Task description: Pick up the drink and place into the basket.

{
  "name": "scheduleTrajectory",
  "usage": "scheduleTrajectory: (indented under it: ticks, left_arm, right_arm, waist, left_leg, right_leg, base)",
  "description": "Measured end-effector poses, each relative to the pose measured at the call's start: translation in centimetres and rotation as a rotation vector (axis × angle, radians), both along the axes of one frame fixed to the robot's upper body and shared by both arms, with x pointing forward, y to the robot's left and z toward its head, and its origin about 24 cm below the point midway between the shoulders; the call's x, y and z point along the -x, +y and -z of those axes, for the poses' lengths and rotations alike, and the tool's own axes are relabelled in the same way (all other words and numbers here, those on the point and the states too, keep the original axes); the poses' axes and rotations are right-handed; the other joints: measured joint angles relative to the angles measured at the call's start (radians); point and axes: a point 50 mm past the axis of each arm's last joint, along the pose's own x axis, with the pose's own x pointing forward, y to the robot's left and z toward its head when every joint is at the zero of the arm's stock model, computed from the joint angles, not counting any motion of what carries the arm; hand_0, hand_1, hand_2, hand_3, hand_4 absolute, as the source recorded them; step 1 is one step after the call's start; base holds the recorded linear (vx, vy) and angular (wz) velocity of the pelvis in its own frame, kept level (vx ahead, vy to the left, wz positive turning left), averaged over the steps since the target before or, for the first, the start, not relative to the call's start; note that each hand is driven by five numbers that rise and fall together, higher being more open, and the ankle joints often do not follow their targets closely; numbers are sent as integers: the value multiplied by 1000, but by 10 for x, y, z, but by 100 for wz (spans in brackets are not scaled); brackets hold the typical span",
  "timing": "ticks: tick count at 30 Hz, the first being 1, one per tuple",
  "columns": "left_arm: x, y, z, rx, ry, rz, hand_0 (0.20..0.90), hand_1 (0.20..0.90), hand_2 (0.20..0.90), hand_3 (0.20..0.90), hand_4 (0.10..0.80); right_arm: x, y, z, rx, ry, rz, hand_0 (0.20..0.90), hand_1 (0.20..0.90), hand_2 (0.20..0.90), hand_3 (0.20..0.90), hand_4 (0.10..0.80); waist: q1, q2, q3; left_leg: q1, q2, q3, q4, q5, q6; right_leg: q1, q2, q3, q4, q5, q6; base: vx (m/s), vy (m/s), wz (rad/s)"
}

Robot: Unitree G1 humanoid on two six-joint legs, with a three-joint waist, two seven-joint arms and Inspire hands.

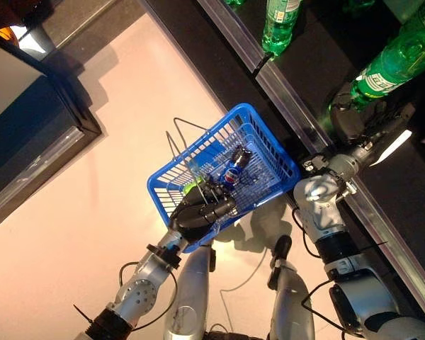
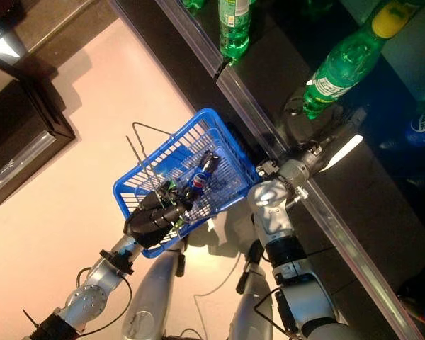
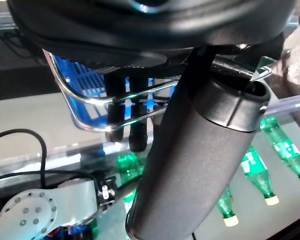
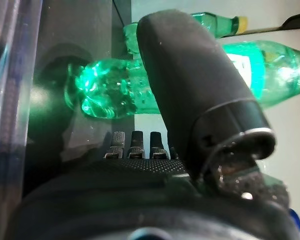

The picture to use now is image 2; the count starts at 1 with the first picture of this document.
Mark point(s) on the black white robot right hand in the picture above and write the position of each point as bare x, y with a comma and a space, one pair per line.
340, 152

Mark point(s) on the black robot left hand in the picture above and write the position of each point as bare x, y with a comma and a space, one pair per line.
156, 219

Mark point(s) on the green soda bottle yellow cap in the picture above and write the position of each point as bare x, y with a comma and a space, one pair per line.
343, 67
193, 3
233, 32

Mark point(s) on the blue plastic shopping basket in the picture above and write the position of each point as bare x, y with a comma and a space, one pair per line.
230, 166

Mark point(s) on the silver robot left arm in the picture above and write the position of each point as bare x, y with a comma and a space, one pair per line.
88, 294

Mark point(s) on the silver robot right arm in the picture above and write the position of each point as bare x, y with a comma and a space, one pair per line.
272, 212

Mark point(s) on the silver robot left leg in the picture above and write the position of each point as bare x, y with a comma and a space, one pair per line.
152, 294

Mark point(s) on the silver robot leg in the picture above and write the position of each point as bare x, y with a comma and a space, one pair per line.
251, 311
152, 294

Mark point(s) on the silver robot right leg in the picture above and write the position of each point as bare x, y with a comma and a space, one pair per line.
251, 311

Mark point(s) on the dark display cabinet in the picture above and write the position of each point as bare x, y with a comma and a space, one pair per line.
17, 141

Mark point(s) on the black zip tie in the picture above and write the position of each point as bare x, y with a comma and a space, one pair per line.
30, 318

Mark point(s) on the glossy brown base ledge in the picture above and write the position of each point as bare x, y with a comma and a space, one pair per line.
56, 28

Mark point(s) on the black shelf with clear rail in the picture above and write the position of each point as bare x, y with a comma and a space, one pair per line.
357, 212

